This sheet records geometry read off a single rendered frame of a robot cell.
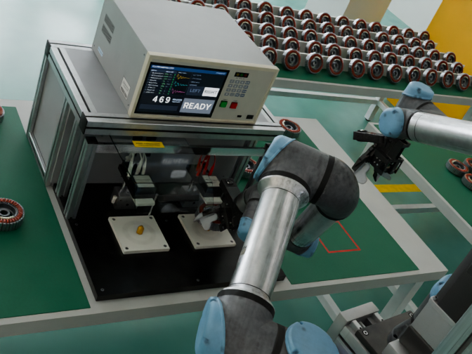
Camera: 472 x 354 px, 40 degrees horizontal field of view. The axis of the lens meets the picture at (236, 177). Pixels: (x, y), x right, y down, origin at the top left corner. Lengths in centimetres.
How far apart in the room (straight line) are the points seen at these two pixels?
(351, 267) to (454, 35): 350
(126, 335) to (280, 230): 156
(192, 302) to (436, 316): 84
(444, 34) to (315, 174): 433
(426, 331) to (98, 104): 109
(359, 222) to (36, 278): 131
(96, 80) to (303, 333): 110
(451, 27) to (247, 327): 464
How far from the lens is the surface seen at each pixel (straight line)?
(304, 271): 223
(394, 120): 166
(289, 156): 141
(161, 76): 185
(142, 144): 189
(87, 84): 199
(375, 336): 170
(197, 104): 195
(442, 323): 131
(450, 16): 566
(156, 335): 284
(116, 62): 201
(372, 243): 255
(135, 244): 199
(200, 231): 212
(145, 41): 187
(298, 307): 327
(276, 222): 133
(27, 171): 219
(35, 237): 197
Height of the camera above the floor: 208
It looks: 32 degrees down
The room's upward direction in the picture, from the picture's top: 25 degrees clockwise
